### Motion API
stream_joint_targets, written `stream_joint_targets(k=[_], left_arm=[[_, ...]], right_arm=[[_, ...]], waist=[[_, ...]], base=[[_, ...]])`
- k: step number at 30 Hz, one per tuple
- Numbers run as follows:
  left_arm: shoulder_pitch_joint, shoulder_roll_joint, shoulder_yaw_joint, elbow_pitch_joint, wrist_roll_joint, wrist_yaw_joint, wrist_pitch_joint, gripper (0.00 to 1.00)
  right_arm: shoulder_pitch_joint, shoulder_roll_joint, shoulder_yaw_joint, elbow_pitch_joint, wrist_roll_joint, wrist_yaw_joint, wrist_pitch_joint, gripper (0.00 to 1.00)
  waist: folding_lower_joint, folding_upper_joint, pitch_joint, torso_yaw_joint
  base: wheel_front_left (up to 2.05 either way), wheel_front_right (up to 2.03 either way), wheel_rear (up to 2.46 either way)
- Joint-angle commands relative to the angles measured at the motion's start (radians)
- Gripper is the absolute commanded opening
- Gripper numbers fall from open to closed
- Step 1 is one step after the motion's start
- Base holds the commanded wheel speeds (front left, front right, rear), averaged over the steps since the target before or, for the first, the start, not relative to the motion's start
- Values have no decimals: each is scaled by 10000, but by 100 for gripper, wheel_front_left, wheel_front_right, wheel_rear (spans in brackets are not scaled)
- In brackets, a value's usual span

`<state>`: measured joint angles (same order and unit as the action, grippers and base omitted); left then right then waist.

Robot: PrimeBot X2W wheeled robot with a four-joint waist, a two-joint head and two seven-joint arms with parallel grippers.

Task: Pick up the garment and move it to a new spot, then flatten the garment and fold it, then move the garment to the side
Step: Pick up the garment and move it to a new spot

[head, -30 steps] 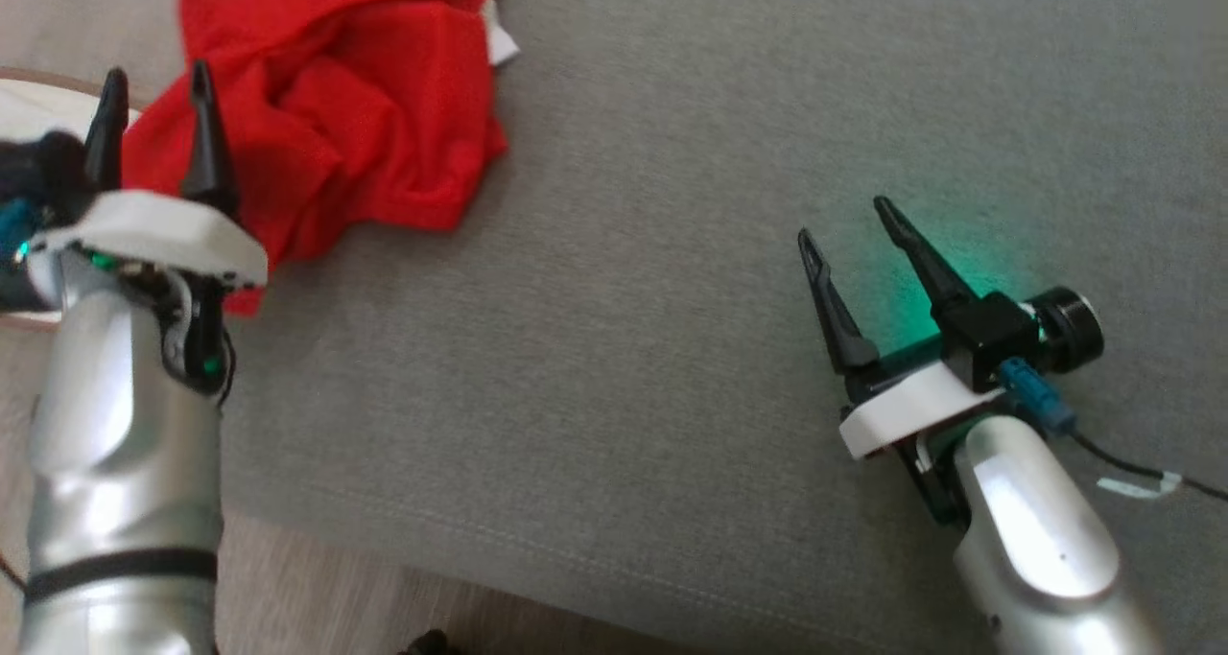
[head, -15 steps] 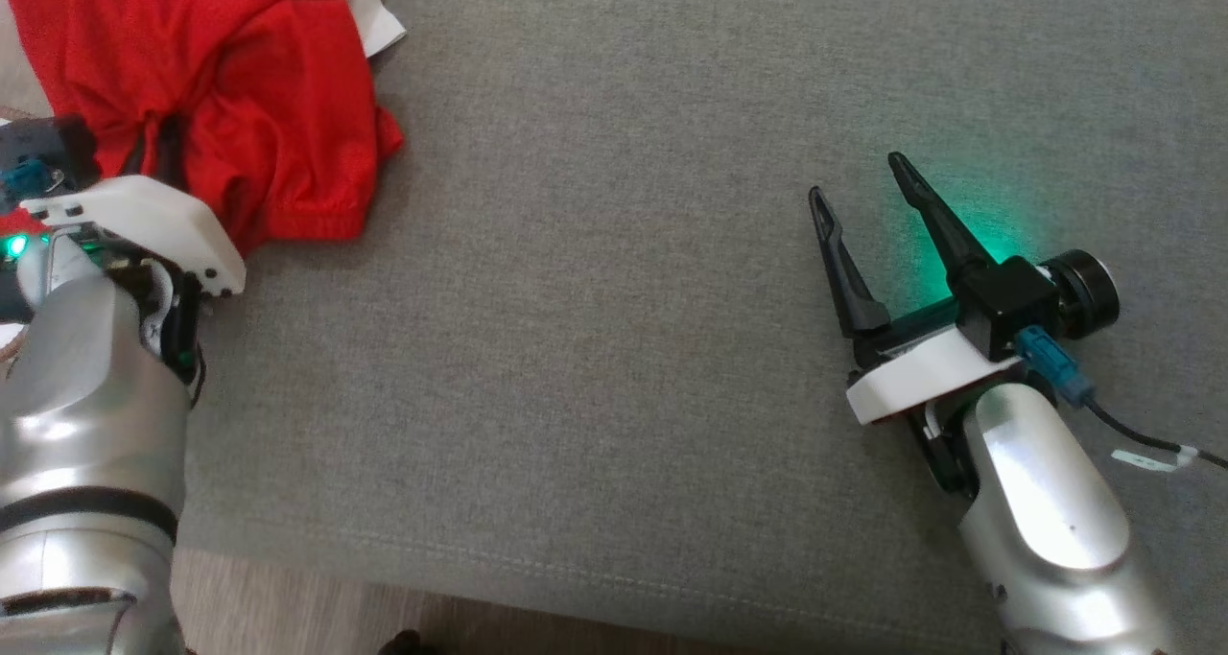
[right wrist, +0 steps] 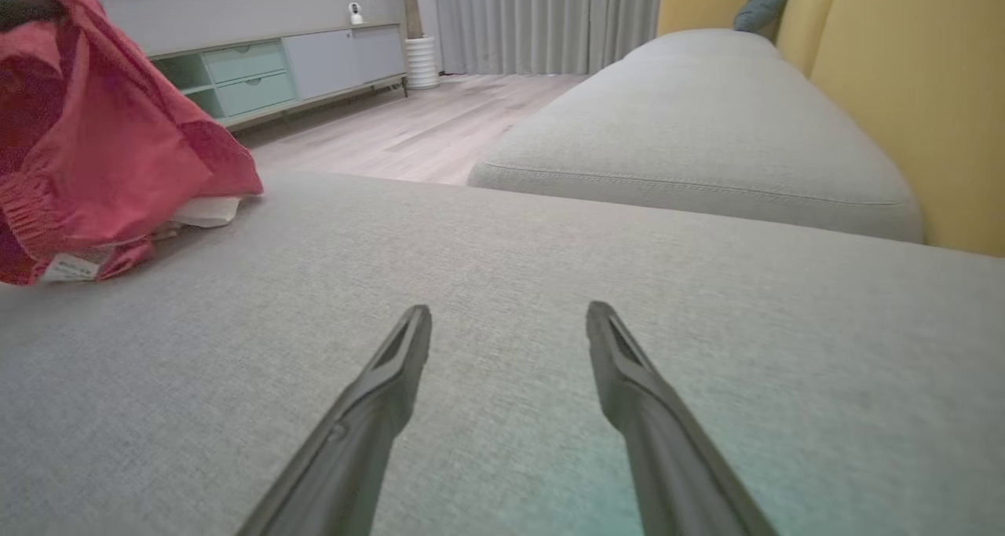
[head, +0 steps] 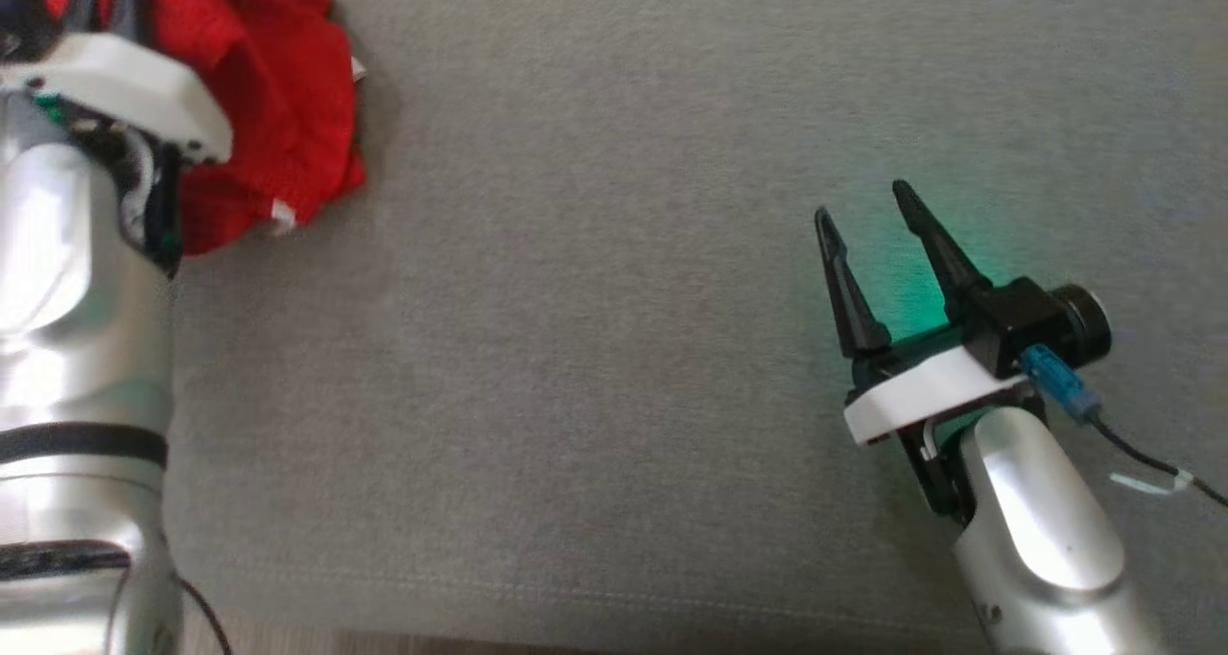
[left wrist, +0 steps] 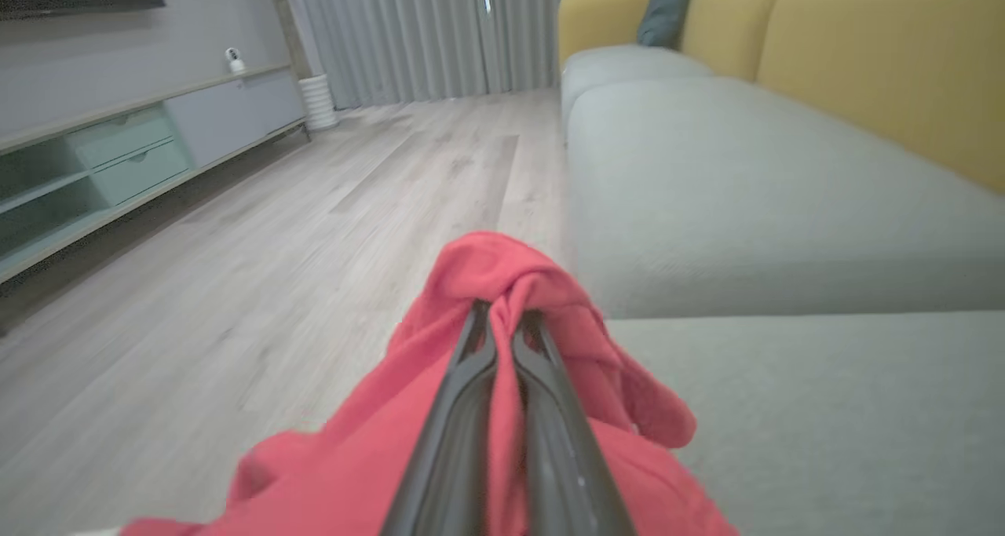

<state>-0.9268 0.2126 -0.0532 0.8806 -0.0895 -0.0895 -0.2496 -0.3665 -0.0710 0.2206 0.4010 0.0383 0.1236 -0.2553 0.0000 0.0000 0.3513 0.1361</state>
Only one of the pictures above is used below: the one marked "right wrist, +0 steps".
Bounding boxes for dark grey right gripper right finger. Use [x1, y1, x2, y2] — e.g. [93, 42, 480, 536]
[585, 301, 780, 536]

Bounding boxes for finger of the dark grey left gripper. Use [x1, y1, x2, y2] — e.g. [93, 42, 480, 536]
[0, 0, 68, 33]

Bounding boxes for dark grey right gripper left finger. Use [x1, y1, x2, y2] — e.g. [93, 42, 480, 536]
[236, 304, 433, 536]

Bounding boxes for red shorts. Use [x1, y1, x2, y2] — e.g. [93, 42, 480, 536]
[0, 0, 265, 287]

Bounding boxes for grey sofa chaise seat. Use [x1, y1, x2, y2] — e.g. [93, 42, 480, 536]
[0, 171, 1005, 536]

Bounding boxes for low grey green cabinet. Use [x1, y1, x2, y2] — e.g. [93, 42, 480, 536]
[148, 22, 410, 133]

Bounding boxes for grey sofa seat cushion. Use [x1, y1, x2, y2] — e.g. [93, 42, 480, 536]
[467, 28, 926, 245]

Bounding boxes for white ribbed plant pot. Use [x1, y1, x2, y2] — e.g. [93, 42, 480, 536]
[404, 36, 440, 90]

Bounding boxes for large yellow sofa back cushion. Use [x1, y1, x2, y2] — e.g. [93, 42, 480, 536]
[809, 0, 1005, 258]

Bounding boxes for small yellow sofa back cushion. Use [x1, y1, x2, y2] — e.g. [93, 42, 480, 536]
[656, 0, 842, 78]

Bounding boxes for grey pleated curtains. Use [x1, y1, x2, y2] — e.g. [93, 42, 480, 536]
[414, 0, 673, 77]

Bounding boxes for teal throw pillow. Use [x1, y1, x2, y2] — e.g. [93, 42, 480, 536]
[733, 0, 800, 35]

